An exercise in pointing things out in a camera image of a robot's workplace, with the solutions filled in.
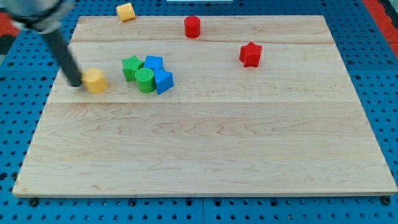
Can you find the black pusher rod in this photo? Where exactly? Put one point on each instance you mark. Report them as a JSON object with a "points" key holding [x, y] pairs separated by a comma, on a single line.
{"points": [[60, 50]]}

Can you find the wooden board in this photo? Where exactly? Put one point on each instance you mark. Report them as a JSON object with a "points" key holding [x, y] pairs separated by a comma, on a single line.
{"points": [[291, 127]]}

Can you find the yellow cylinder block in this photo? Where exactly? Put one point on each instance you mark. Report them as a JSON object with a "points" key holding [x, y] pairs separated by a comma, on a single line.
{"points": [[94, 80]]}

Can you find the red cylinder block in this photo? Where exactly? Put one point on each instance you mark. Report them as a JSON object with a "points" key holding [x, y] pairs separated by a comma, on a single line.
{"points": [[192, 27]]}

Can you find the grey robot arm end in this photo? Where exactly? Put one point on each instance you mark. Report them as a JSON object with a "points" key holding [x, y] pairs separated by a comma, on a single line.
{"points": [[44, 16]]}

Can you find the blue cube block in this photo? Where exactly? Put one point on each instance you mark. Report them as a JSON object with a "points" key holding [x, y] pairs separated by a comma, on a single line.
{"points": [[154, 62]]}

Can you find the green cylinder block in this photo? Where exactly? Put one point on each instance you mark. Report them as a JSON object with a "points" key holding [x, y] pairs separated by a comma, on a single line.
{"points": [[145, 80]]}

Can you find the yellow hexagon block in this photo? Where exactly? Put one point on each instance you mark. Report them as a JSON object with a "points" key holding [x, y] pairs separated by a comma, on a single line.
{"points": [[125, 12]]}

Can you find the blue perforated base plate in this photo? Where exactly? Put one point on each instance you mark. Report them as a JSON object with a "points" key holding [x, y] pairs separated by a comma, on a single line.
{"points": [[366, 47]]}

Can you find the blue triangle block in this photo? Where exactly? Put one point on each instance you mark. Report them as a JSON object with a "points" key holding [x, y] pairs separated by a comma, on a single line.
{"points": [[164, 80]]}

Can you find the green star block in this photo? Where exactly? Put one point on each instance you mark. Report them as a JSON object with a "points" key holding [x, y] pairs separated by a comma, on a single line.
{"points": [[131, 66]]}

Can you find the red star block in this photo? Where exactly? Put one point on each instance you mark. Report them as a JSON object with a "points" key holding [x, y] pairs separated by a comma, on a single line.
{"points": [[250, 54]]}

